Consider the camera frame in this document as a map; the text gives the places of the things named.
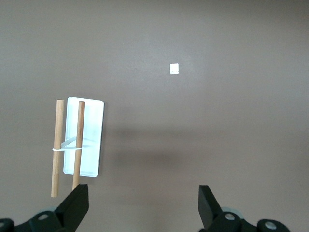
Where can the white rubber band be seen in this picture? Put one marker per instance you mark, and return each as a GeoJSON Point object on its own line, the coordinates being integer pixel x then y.
{"type": "Point", "coordinates": [67, 148]}

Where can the small square tape patch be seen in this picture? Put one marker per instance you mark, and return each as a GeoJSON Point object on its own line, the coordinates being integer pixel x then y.
{"type": "Point", "coordinates": [174, 68]}

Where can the wooden stick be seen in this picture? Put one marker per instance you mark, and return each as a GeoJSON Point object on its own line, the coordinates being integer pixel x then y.
{"type": "Point", "coordinates": [58, 120]}
{"type": "Point", "coordinates": [80, 120]}

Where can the white rectangular tray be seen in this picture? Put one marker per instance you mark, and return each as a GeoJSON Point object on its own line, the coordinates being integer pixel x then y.
{"type": "Point", "coordinates": [93, 120]}

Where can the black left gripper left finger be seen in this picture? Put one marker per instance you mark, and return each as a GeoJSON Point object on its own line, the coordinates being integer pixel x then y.
{"type": "Point", "coordinates": [67, 212]}

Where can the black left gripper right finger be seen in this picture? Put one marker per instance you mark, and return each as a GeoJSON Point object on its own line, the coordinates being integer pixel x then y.
{"type": "Point", "coordinates": [213, 217]}

